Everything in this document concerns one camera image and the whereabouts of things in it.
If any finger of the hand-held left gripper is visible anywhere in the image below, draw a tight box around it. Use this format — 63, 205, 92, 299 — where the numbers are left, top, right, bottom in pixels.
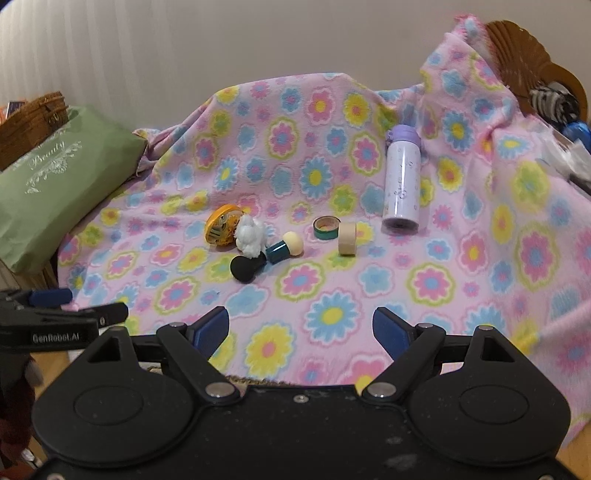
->
0, 288, 72, 309
0, 302, 129, 328

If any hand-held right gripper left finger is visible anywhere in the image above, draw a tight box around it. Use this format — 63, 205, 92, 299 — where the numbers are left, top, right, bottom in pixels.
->
84, 306, 242, 398

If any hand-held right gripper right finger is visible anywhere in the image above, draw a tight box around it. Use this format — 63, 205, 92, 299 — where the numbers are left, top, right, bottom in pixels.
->
361, 306, 532, 398

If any black round-headed massager attachment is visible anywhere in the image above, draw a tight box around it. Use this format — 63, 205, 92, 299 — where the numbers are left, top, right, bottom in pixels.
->
230, 251, 269, 283

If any white fluffy plush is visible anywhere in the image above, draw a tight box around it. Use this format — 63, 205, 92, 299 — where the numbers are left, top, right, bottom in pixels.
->
235, 216, 271, 259

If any beige tape roll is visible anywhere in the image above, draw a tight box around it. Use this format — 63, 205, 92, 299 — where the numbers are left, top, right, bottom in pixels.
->
338, 223, 358, 256

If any yellow round tin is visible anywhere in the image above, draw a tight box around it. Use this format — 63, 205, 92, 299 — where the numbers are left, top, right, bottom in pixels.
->
205, 204, 245, 251

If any teal handled makeup brush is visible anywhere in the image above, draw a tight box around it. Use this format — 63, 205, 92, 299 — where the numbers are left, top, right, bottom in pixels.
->
264, 232, 305, 265

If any dark red cloth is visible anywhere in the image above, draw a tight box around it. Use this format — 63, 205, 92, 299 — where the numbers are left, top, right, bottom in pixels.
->
0, 353, 44, 469

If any pink floral fleece blanket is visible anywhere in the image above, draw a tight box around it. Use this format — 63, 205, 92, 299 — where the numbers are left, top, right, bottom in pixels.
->
55, 14, 591, 444

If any green printed pillow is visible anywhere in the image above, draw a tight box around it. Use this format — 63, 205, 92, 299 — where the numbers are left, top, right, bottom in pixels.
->
0, 106, 148, 273

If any green tape roll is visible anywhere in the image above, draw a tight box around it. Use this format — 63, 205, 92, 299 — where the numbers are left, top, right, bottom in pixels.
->
313, 215, 340, 241

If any white bottle with purple cap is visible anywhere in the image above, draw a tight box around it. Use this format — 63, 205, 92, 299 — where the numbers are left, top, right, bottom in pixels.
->
381, 124, 422, 234

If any brown wicker basket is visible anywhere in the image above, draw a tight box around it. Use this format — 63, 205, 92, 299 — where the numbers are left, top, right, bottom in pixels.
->
0, 91, 70, 171

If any orange blue box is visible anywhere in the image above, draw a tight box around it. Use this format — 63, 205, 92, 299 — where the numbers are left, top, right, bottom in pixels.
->
0, 100, 26, 123

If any white plastic bag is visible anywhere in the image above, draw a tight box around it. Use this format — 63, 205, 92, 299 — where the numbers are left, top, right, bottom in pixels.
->
538, 134, 591, 185

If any zebra striped umbrella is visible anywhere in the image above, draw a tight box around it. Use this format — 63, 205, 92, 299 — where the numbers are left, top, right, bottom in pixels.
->
529, 82, 578, 123

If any brown rattan chair back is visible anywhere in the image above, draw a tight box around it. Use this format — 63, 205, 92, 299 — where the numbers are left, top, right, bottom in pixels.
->
482, 19, 587, 116

